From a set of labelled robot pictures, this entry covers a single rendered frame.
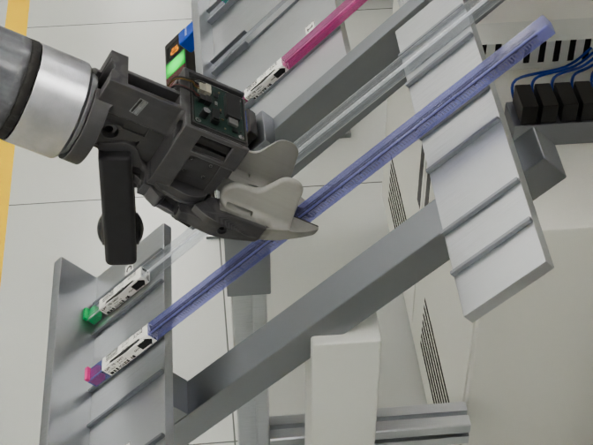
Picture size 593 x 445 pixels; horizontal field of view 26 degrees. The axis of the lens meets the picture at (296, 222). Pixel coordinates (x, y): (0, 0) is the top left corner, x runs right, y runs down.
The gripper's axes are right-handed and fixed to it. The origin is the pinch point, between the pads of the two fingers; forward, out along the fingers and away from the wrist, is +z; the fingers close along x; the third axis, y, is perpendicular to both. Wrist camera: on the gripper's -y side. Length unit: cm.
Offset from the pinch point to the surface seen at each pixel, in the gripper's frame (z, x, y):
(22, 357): 14, 72, -101
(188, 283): 38, 87, -87
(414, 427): 47, 27, -44
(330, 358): 9.1, -3.0, -10.0
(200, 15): 4, 61, -21
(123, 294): -4.4, 10.3, -23.0
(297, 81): 9.4, 36.5, -9.6
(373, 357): 12.4, -3.1, -8.2
